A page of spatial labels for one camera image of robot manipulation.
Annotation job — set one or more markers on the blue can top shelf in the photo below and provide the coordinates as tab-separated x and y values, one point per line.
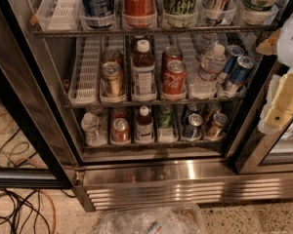
99	13

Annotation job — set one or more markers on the gold can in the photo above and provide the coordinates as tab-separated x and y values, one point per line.
216	124
210	109
112	77
112	55

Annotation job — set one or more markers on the blue slim can front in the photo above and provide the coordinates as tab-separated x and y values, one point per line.
239	75

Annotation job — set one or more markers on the empty white tray top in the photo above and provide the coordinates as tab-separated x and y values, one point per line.
59	15

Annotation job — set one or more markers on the water bottle shelf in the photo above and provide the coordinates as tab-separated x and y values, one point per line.
94	126
211	65

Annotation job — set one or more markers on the blue pepsi can rear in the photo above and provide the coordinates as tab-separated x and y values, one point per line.
188	109

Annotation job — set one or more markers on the blue pepsi can front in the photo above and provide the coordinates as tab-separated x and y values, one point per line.
192	126

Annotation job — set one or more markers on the fridge glass door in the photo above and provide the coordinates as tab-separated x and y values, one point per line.
266	153
28	106

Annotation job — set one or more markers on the red coke can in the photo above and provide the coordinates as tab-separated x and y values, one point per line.
171	53
138	13
173	78

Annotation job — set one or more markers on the gold can bottom front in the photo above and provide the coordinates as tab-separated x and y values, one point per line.
216	124

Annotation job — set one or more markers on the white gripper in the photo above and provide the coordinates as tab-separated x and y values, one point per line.
291	38

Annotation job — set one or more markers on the blue pepsi can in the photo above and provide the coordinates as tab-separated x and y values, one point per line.
192	126
188	109

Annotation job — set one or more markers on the blue slim can rear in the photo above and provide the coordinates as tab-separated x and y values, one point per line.
233	52

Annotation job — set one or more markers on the red can bottom rear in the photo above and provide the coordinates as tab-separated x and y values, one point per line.
119	112

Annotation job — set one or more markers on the gold can middle front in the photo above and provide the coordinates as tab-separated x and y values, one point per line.
112	77

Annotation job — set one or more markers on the water bottle middle shelf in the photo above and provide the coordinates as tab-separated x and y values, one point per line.
211	65

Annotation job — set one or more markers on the red coke can front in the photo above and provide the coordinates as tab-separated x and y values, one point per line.
173	78

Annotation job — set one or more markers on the clear plastic bin floor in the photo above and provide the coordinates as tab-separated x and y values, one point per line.
177	218

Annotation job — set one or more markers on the blue slim can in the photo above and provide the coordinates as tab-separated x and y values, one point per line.
239	75
233	52

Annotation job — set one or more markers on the tea bottle middle shelf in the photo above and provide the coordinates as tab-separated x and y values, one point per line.
143	69

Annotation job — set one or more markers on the water bottle bottom shelf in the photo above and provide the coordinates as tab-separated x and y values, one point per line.
94	126

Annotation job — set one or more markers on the blue silver can top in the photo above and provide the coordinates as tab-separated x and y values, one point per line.
214	10

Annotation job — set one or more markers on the gold can middle rear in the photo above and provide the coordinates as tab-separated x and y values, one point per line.
112	55

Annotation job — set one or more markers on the empty white tray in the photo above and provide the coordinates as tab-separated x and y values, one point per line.
59	15
83	87

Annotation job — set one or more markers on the right fridge glass door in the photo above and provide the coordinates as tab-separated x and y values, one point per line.
266	153

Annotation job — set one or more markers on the red coke can top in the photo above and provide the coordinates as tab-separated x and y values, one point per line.
138	13

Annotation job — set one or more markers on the red coke can rear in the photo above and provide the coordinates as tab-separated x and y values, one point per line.
171	53

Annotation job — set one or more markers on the red can bottom front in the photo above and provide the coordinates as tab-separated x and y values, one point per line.
120	131

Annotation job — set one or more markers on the tea bottle bottom shelf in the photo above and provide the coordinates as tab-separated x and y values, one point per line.
144	126

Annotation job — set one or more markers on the tea bottle shelf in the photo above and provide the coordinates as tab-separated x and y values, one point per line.
144	126
143	69

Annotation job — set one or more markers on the green can bottom shelf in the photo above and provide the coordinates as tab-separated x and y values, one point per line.
165	117

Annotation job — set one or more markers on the left fridge glass door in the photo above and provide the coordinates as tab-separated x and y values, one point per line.
28	106

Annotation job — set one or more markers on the gold can bottom rear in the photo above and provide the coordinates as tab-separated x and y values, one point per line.
210	109

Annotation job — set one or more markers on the empty white tray middle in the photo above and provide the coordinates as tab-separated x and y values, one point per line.
83	87

